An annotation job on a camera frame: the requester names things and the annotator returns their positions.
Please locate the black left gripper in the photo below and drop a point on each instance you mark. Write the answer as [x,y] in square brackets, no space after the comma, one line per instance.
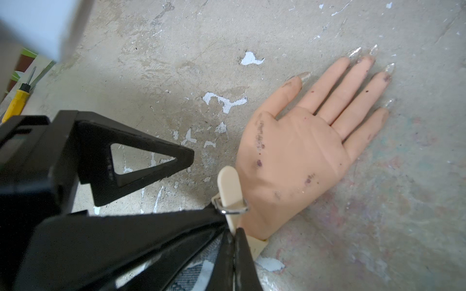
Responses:
[41,160]

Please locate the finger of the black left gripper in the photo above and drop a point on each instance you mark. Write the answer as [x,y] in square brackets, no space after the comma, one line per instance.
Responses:
[76,252]

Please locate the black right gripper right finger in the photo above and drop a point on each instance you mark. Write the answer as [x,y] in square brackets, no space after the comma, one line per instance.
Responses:
[245,274]

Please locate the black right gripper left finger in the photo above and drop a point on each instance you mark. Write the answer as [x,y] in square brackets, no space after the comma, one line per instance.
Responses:
[223,273]

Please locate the mannequin hand with long nails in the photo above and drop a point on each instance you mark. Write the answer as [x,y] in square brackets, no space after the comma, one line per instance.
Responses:
[298,145]

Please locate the yellow handled screwdriver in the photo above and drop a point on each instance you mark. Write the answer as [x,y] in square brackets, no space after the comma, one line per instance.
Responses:
[17,104]

